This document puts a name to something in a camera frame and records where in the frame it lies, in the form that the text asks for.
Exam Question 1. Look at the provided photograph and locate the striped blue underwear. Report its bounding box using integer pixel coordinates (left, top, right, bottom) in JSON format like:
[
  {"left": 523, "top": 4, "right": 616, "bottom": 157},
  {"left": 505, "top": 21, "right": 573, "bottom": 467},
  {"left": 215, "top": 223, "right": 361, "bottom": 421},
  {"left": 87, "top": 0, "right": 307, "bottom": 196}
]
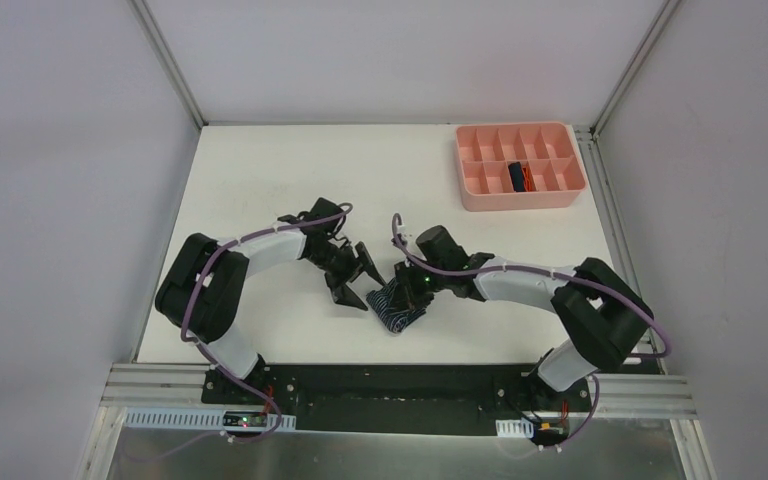
[{"left": 365, "top": 278, "right": 434, "bottom": 335}]

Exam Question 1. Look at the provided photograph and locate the navy orange underwear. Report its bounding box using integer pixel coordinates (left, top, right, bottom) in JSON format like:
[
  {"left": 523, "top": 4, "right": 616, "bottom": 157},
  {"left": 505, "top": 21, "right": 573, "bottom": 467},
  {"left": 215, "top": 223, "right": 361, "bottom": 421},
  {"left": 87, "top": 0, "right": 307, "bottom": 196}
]
[{"left": 507, "top": 162, "right": 533, "bottom": 193}]

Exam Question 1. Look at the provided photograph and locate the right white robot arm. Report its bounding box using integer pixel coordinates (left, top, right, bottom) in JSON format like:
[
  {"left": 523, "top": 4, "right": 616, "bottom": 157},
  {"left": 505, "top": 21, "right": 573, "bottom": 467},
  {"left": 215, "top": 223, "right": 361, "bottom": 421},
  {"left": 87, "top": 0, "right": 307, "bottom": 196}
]
[{"left": 370, "top": 225, "right": 654, "bottom": 410}]

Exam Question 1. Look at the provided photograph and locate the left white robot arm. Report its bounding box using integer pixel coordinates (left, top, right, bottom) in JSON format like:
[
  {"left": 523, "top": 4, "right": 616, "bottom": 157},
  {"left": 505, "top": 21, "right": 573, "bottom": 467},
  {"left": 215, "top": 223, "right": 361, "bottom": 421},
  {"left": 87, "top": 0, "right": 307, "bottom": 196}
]
[{"left": 154, "top": 197, "right": 385, "bottom": 405}]

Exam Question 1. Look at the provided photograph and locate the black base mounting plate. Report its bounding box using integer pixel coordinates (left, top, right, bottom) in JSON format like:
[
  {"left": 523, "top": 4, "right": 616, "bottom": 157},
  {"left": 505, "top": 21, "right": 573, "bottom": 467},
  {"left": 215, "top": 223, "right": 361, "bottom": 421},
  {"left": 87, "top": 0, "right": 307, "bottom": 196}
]
[{"left": 201, "top": 364, "right": 592, "bottom": 436}]

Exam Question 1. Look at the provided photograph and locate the pink divided organizer tray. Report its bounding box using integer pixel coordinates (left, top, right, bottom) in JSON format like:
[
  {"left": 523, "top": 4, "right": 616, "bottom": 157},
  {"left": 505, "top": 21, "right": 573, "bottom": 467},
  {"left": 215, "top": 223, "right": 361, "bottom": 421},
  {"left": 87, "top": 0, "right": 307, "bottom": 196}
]
[{"left": 455, "top": 122, "right": 588, "bottom": 212}]

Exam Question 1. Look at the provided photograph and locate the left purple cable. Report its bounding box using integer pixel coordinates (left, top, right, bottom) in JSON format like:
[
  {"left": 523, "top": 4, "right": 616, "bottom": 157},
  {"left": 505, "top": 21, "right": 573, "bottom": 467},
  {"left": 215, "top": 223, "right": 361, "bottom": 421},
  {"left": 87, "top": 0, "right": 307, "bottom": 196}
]
[{"left": 180, "top": 202, "right": 354, "bottom": 444}]

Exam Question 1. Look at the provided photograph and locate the right white cable duct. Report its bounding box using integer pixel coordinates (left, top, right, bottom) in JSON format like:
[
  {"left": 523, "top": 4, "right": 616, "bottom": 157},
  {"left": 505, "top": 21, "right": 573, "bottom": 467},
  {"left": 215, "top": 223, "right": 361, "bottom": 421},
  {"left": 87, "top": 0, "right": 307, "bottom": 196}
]
[{"left": 495, "top": 418, "right": 535, "bottom": 439}]

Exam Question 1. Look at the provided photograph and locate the white cable duct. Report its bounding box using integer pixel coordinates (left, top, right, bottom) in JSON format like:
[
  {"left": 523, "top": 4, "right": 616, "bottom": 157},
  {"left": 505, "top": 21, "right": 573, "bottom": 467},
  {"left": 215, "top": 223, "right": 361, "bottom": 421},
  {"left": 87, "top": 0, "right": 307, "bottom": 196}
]
[
  {"left": 123, "top": 407, "right": 297, "bottom": 434},
  {"left": 495, "top": 418, "right": 535, "bottom": 439}
]

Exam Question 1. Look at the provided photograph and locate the aluminium frame rail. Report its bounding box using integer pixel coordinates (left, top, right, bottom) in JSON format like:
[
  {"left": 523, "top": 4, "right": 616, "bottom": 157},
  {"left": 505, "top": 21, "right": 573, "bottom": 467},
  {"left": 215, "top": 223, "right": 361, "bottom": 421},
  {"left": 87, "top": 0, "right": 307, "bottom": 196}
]
[{"left": 102, "top": 363, "right": 698, "bottom": 420}]

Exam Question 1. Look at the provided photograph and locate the left white cable duct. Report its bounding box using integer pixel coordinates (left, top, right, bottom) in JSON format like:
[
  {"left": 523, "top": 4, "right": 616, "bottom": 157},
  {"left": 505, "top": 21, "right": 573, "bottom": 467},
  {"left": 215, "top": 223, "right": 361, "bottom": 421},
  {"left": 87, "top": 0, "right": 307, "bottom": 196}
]
[{"left": 123, "top": 407, "right": 297, "bottom": 434}]

